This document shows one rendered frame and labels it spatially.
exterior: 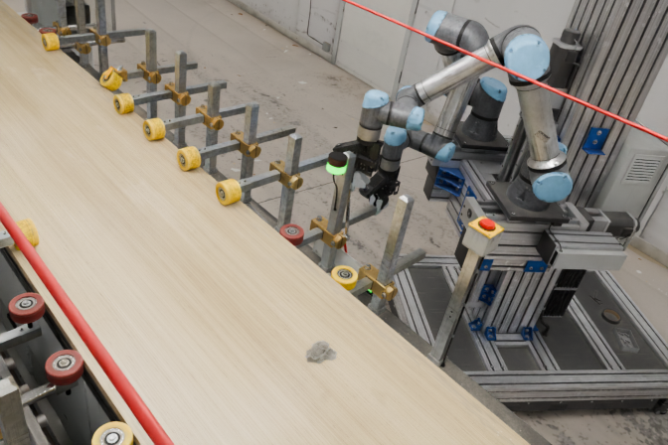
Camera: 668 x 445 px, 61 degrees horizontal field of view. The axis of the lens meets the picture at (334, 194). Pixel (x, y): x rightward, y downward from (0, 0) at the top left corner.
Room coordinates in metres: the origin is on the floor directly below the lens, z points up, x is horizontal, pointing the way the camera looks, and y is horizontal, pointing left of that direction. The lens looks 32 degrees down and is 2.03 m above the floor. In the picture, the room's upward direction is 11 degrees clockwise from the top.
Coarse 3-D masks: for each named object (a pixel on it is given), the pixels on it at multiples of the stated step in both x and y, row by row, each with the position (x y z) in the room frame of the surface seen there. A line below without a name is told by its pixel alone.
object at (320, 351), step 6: (318, 342) 1.04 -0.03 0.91; (324, 342) 1.04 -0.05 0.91; (312, 348) 1.02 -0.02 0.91; (318, 348) 1.01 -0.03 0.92; (324, 348) 1.03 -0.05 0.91; (330, 348) 1.02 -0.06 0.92; (306, 354) 1.00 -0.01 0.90; (312, 354) 1.00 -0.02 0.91; (318, 354) 1.01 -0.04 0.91; (324, 354) 1.00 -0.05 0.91; (330, 354) 1.01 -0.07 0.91; (336, 354) 1.02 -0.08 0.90; (312, 360) 0.98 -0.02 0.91; (318, 360) 0.98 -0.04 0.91; (324, 360) 0.99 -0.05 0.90; (330, 360) 1.00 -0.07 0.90
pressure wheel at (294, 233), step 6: (282, 228) 1.50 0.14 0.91; (288, 228) 1.51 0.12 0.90; (294, 228) 1.51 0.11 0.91; (300, 228) 1.51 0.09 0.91; (282, 234) 1.47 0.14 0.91; (288, 234) 1.47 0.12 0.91; (294, 234) 1.48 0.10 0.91; (300, 234) 1.48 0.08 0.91; (288, 240) 1.46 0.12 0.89; (294, 240) 1.46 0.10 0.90; (300, 240) 1.48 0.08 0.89
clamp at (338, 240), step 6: (312, 222) 1.62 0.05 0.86; (318, 222) 1.62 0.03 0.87; (324, 222) 1.62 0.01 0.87; (312, 228) 1.62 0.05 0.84; (324, 228) 1.59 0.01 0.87; (324, 234) 1.58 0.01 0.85; (330, 234) 1.56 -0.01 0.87; (336, 234) 1.57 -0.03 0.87; (342, 234) 1.58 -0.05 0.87; (324, 240) 1.58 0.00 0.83; (330, 240) 1.56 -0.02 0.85; (336, 240) 1.55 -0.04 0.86; (342, 240) 1.56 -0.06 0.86; (330, 246) 1.56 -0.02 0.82; (336, 246) 1.54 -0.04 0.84; (342, 246) 1.57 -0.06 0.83
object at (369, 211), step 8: (368, 208) 1.79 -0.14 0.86; (376, 208) 1.80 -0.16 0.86; (344, 216) 1.70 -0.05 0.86; (352, 216) 1.71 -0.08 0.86; (360, 216) 1.73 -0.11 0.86; (368, 216) 1.76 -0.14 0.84; (344, 224) 1.67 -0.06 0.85; (304, 232) 1.56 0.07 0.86; (312, 232) 1.57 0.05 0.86; (320, 232) 1.58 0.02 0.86; (304, 240) 1.53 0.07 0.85; (312, 240) 1.55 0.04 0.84
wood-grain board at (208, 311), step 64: (0, 64) 2.32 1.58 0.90; (64, 64) 2.45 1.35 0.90; (0, 128) 1.79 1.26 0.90; (64, 128) 1.87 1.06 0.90; (128, 128) 1.97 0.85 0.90; (0, 192) 1.42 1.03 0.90; (64, 192) 1.48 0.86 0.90; (128, 192) 1.55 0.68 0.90; (192, 192) 1.62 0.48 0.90; (64, 256) 1.19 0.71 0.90; (128, 256) 1.24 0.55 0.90; (192, 256) 1.29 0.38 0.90; (256, 256) 1.34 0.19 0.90; (64, 320) 0.97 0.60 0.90; (128, 320) 1.00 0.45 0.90; (192, 320) 1.04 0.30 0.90; (256, 320) 1.09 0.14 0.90; (320, 320) 1.13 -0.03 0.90; (192, 384) 0.85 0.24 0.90; (256, 384) 0.88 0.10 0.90; (320, 384) 0.92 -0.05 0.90; (384, 384) 0.95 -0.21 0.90; (448, 384) 0.99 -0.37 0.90
